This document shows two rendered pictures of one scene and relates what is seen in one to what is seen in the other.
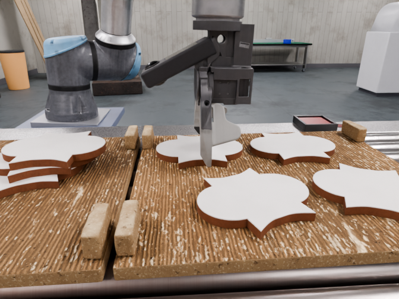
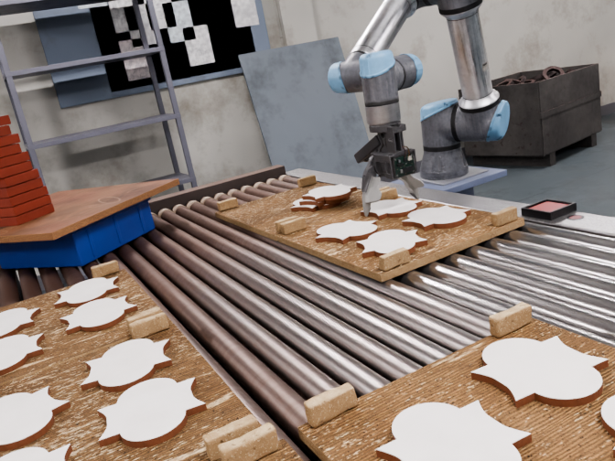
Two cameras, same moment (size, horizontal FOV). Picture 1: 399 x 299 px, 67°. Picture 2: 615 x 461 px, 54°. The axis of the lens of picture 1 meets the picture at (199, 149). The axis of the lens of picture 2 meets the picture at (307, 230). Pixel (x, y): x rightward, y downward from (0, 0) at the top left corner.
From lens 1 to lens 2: 123 cm
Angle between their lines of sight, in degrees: 65
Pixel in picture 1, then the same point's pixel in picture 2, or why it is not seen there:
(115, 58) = (469, 121)
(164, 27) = not seen: outside the picture
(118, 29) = (469, 94)
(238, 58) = (389, 148)
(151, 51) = not seen: outside the picture
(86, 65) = (446, 128)
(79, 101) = (439, 161)
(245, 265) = (302, 247)
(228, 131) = (375, 195)
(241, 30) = (387, 131)
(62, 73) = (426, 136)
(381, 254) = (333, 258)
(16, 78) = not seen: outside the picture
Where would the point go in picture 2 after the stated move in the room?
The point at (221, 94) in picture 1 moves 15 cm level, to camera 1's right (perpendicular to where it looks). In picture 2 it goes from (384, 171) to (423, 177)
